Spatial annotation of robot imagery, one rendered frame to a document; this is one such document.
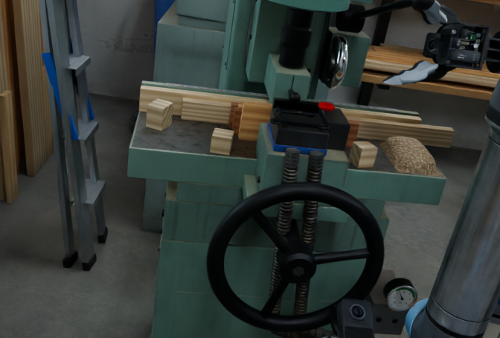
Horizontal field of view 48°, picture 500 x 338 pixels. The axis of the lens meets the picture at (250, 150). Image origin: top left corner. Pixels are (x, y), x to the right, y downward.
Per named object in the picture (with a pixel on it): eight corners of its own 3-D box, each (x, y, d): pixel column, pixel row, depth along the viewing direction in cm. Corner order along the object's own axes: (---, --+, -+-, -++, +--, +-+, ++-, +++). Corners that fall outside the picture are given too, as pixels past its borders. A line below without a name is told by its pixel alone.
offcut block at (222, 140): (209, 152, 102) (211, 135, 101) (213, 144, 106) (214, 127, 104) (229, 155, 102) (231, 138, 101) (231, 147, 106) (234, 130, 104)
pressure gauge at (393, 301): (381, 317, 112) (390, 285, 109) (375, 304, 116) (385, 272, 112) (411, 319, 113) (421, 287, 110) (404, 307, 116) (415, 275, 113)
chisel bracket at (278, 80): (268, 112, 111) (276, 71, 107) (262, 89, 123) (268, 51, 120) (305, 117, 112) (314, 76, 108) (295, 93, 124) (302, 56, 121)
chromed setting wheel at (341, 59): (329, 97, 123) (341, 41, 118) (318, 79, 134) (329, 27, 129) (341, 98, 123) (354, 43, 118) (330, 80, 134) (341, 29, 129)
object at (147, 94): (138, 111, 115) (140, 88, 113) (139, 107, 116) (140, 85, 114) (416, 141, 123) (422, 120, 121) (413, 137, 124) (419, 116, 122)
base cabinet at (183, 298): (135, 482, 137) (158, 241, 107) (153, 316, 189) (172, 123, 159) (313, 485, 143) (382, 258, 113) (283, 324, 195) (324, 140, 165)
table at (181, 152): (117, 204, 93) (120, 172, 90) (137, 130, 120) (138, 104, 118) (460, 233, 101) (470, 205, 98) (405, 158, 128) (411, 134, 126)
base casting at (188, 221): (159, 240, 108) (163, 199, 104) (172, 123, 159) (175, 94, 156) (381, 257, 114) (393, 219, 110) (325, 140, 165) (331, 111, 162)
